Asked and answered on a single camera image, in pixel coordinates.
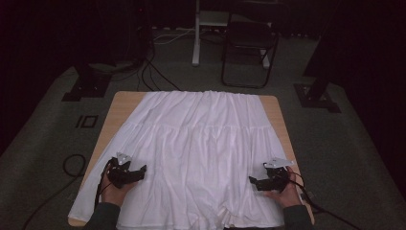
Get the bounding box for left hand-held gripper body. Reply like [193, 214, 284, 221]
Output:
[106, 152, 138, 190]

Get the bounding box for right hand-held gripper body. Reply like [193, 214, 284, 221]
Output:
[263, 157, 295, 192]

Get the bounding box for white skirt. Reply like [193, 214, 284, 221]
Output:
[67, 90, 293, 230]

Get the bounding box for person's right hand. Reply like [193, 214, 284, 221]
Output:
[262, 166, 303, 209]

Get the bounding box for person's left hand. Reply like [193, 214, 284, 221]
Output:
[101, 176, 139, 208]

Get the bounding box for black stand base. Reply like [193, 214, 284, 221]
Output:
[293, 75, 342, 114]
[61, 61, 113, 103]

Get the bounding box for dark equipment tower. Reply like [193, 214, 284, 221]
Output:
[125, 0, 155, 63]

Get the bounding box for black folding chair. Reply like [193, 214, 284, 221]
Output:
[220, 3, 281, 89]

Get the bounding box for left hand-held gripper cable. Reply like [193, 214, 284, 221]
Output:
[94, 159, 113, 209]

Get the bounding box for hand-held gripper cable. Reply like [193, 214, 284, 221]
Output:
[286, 171, 363, 230]
[94, 159, 113, 209]

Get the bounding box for right hand-held gripper cable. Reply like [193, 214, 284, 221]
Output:
[286, 171, 363, 230]

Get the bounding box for looped black floor cable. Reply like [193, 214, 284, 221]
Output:
[22, 153, 88, 230]

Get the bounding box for black floor cables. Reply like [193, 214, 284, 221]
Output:
[137, 47, 183, 94]

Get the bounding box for white floor cable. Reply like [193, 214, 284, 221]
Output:
[152, 28, 195, 45]

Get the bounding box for white metal desk frame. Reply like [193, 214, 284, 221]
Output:
[191, 0, 272, 70]

